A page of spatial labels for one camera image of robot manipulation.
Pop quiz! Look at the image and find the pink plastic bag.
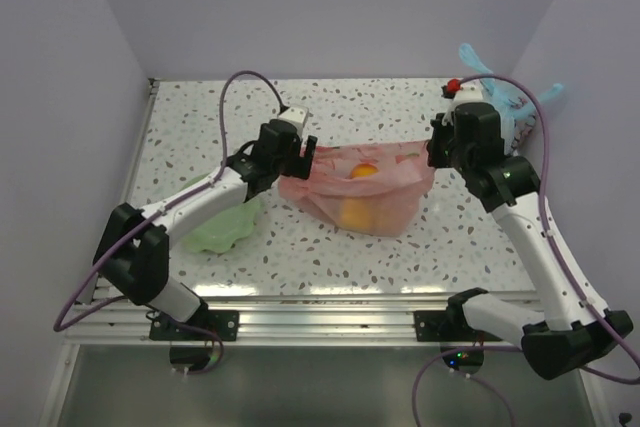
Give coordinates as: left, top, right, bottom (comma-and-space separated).
278, 140, 435, 237

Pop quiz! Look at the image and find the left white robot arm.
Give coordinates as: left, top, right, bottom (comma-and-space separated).
94, 107, 317, 340

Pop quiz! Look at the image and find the aluminium mounting rail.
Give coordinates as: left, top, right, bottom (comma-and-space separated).
62, 286, 452, 347

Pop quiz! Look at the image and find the blue knotted plastic bag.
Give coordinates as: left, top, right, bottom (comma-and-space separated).
458, 43, 564, 155

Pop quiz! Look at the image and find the left black base bracket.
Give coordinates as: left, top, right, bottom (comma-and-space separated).
146, 310, 240, 342

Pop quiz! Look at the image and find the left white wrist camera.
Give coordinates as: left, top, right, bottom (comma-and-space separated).
277, 105, 310, 138

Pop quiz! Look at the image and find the green plastic plate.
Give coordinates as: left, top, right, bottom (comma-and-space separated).
169, 169, 261, 254

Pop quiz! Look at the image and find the right black base bracket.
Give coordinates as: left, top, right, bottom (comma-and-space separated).
413, 288, 488, 342

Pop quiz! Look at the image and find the orange fruit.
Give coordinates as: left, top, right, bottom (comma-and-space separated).
338, 198, 395, 235

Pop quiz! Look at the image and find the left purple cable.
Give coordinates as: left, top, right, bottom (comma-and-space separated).
53, 70, 289, 332

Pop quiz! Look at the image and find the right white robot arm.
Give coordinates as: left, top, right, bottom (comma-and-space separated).
427, 102, 633, 380

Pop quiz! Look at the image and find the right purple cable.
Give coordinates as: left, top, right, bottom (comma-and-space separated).
412, 74, 640, 427

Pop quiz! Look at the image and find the purple cable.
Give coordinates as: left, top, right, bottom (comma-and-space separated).
53, 70, 289, 332
412, 74, 640, 427

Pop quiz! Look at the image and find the black base bracket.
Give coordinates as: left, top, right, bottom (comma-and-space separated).
146, 310, 240, 342
413, 288, 488, 342

